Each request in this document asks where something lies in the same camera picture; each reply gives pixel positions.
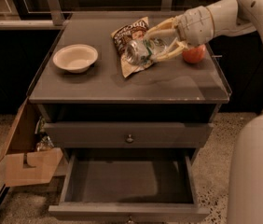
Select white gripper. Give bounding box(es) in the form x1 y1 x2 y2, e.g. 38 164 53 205
144 7 214 63

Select brown yellow chip bag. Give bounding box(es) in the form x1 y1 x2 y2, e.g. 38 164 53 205
111 17 152 78

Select silver green 7up can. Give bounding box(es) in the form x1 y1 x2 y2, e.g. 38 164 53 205
125 38 167 65

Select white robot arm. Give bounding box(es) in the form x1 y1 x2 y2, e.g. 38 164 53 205
145 0 263 224

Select grey drawer cabinet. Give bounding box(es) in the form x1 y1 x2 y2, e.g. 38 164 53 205
27 10 233 224

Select round metal drawer knob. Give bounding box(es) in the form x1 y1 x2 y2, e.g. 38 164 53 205
126 134 134 144

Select closed grey top drawer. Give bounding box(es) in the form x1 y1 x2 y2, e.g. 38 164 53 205
45 122 213 148

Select open grey middle drawer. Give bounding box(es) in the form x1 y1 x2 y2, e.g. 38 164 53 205
48 148 209 224

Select red apple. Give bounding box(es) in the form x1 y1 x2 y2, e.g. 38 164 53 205
182 45 206 64

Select beige paper bowl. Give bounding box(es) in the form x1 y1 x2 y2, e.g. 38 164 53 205
53 44 98 74

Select crumpled wrappers in box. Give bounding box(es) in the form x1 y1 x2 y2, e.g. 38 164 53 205
35 117 54 152

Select open cardboard box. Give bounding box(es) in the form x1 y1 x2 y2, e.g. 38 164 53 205
0 100 63 187

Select metal railing frame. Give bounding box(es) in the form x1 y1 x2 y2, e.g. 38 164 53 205
0 0 263 30

